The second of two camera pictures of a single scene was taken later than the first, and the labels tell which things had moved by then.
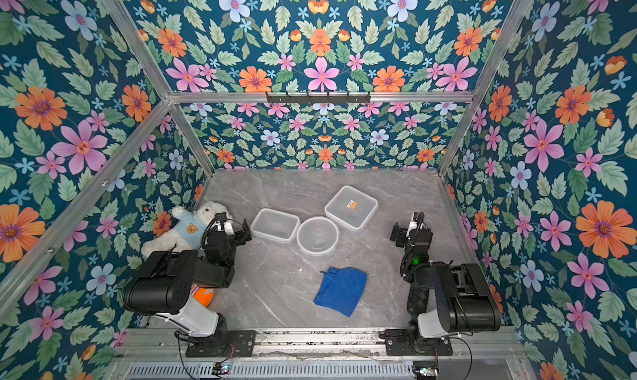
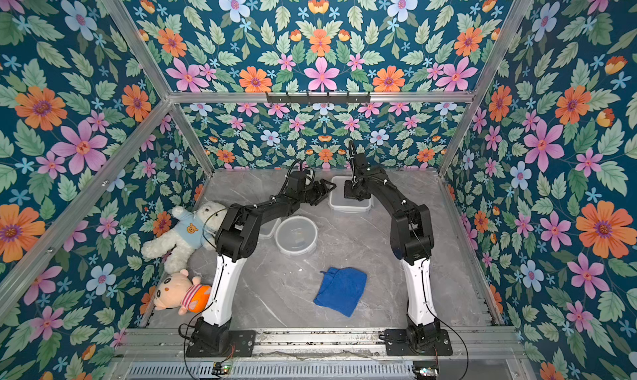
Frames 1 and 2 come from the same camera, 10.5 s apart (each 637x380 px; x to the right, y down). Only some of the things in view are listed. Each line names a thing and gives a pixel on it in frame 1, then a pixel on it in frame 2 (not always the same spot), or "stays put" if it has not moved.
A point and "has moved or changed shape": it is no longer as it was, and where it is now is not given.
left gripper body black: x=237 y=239 to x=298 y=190
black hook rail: x=318 y=99 stays put
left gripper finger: x=245 y=228 to x=324 y=181
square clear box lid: x=351 y=207 has moved or changed shape
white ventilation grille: x=325 y=371 stays put
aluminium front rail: x=169 y=343 stays put
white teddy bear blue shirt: x=189 y=232 stays put
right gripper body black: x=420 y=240 to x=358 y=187
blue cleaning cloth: x=341 y=289 stays put
